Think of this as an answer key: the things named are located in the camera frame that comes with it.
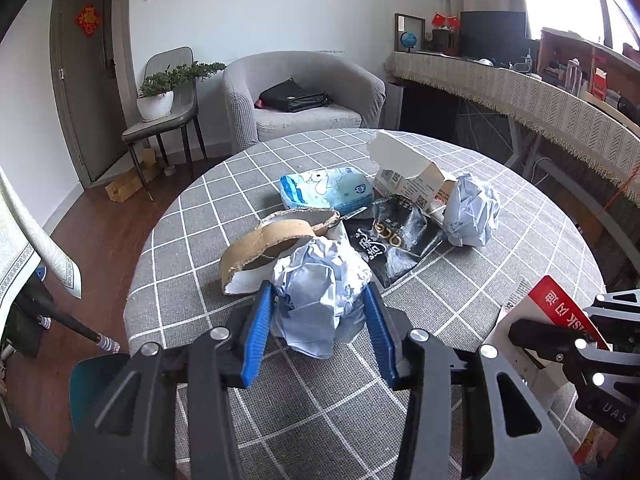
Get light blue paper ball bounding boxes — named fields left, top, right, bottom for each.
left=270, top=235, right=372, bottom=360

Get red and white card package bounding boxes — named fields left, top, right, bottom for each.
left=485, top=275, right=611, bottom=408

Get brown cardboard ring strip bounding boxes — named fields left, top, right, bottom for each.
left=219, top=208, right=341, bottom=296

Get black Face tissue pack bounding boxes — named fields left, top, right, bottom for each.
left=343, top=195, right=445, bottom=289

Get torn white cardboard box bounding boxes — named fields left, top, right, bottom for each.
left=367, top=130, right=456, bottom=211

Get teal trash bin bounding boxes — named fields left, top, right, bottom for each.
left=68, top=353, right=130, bottom=431

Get blue wet wipes pack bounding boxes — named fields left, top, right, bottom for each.
left=279, top=167, right=374, bottom=216

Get flat cardboard box on floor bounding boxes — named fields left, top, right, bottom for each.
left=105, top=148, right=160, bottom=203

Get grey armchair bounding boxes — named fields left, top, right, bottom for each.
left=222, top=51, right=386, bottom=152

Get black table leg with sock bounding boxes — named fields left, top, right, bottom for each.
left=15, top=292, right=120, bottom=353

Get beige fringed table runner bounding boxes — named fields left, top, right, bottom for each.
left=385, top=52, right=639, bottom=203

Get black handbag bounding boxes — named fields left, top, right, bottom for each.
left=255, top=79, right=333, bottom=113

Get white patterned tablecloth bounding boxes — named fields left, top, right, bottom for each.
left=0, top=171, right=82, bottom=327

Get grey dining chair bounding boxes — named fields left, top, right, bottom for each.
left=122, top=78, right=208, bottom=200

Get potted green plant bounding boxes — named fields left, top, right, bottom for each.
left=137, top=62, right=226, bottom=122

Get small blue globe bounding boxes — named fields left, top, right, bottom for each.
left=399, top=32, right=418, bottom=52

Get framed picture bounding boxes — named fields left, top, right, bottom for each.
left=395, top=13, right=425, bottom=53

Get black monitor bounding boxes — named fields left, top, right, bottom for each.
left=459, top=11, right=528, bottom=64

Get grey door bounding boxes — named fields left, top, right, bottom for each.
left=50, top=0, right=131, bottom=188

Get red door decoration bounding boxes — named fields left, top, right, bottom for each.
left=75, top=3, right=103, bottom=37

